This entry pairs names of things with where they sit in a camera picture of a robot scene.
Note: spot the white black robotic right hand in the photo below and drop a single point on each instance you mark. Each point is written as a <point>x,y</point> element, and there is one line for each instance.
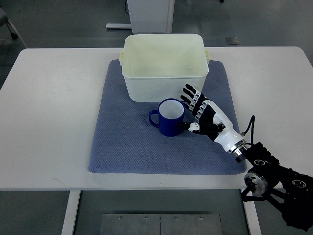
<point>211,121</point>

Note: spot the blue mug white inside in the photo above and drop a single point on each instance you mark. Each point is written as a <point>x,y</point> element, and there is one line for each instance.
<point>165,118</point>

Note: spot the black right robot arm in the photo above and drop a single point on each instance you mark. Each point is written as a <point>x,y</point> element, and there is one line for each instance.
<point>288,191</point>

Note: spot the white plastic box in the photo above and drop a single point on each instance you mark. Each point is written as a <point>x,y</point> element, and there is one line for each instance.
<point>157,66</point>

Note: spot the small grey floor hatch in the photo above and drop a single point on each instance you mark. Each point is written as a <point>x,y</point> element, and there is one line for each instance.
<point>232,40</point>

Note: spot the blue textured cloth mat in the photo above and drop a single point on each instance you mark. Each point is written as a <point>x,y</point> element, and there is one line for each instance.
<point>125,142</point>

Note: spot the white right table leg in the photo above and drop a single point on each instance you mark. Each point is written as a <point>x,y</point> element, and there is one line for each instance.
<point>252,218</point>

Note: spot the white table leg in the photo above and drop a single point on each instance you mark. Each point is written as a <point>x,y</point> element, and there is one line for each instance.
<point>71,213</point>
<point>252,218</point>

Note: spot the white cabinet on base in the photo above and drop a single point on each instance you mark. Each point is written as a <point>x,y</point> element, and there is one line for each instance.
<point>147,16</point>

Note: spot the metal floor plate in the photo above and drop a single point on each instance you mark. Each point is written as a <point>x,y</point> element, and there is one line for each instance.
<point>160,224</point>

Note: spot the white left table leg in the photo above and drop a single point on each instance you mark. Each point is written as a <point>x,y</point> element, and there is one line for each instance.
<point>71,213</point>

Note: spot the grey office chair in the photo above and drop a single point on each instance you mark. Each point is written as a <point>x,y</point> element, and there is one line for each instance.
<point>4,20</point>

